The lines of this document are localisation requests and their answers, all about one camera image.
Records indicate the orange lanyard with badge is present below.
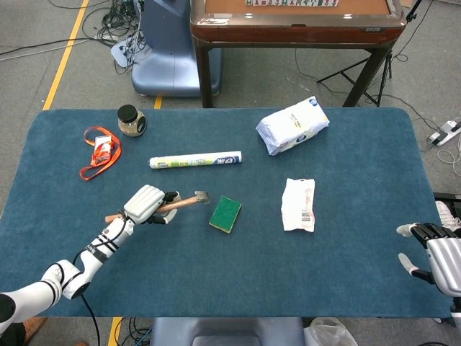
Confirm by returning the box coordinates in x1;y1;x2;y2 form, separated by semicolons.
79;126;122;182

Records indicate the cling film roll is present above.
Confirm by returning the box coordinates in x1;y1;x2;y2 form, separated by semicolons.
148;151;243;171

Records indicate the crumpled white packet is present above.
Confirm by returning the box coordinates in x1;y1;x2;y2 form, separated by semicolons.
281;177;316;233

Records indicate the wooden handled claw hammer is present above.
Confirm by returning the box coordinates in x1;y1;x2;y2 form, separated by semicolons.
104;190;210;223

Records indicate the white purple tissue pack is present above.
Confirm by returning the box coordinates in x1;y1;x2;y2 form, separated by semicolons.
255;95;331;156

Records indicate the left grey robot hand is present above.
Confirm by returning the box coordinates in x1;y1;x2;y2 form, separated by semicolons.
122;184;181;225

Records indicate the glass jar black lid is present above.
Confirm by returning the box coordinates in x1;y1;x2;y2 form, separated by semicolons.
117;104;148;138

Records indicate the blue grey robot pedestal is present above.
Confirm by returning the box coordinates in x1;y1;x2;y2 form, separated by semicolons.
130;0;223;97

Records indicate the face-up mahjong tile row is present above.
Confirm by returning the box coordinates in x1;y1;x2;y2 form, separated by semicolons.
246;0;339;7

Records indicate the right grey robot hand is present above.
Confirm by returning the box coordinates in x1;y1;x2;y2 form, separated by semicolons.
396;222;461;297

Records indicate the white power strip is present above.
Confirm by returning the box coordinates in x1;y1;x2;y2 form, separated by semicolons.
429;120;461;146

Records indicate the grey robot torso base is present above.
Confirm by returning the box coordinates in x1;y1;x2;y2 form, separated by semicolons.
150;316;307;346

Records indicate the white socket adapter block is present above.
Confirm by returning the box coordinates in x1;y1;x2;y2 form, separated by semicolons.
110;38;138;68

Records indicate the blue felt table cover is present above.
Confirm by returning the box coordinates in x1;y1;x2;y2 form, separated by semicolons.
0;107;453;319

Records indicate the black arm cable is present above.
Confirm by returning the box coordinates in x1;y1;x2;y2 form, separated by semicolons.
71;212;131;346

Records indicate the brown mahjong table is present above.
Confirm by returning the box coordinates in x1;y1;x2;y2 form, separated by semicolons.
189;0;408;109

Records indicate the black floor cable bundle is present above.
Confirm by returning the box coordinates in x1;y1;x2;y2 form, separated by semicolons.
82;0;145;75

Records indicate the clear plastic bag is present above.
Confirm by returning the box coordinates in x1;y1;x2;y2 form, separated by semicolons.
304;316;359;346

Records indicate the green yellow sponge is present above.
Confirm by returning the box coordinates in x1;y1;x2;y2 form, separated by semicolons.
208;195;243;234

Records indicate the white shoe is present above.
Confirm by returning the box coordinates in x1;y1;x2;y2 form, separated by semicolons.
434;200;461;231

